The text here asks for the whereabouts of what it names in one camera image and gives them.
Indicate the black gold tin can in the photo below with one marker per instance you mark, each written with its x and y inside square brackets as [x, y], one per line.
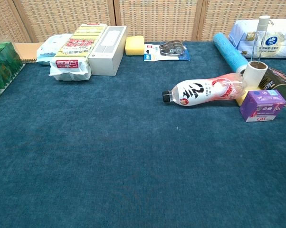
[276, 80]

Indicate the correction tape blister pack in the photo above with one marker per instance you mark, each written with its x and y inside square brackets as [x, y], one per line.
[157, 53]

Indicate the dark teal table mat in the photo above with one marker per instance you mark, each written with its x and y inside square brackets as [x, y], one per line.
[109, 154]

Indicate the long white power strip box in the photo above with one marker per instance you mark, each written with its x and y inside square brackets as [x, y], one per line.
[105, 54]

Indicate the large white blue tissue pack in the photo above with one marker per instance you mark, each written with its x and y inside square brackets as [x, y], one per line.
[283, 38]

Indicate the woven wooden folding screen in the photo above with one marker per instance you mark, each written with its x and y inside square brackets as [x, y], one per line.
[157, 19]

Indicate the small light blue wipes pack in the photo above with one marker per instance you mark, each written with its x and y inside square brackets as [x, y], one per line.
[48, 48]

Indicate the white cardboard tube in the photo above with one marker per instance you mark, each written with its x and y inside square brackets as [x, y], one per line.
[252, 77]

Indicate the plastic bottle white red label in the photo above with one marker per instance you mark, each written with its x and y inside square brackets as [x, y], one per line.
[195, 95]

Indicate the clear box of green packets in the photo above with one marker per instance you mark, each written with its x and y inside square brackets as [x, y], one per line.
[2, 69]

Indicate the brown spiral notebook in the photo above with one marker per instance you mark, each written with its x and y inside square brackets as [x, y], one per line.
[26, 52]

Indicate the small purple box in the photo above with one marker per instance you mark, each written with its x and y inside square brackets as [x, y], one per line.
[259, 107]

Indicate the yellow green scouring sponge pack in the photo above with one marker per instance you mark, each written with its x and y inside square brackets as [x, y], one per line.
[74, 54]

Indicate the clear glass tube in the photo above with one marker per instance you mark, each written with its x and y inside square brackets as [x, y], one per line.
[264, 20]

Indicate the blue roll cylinder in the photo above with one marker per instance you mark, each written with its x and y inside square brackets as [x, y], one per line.
[228, 52]

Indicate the thick yellow sponge block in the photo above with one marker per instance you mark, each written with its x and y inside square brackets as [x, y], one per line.
[134, 46]

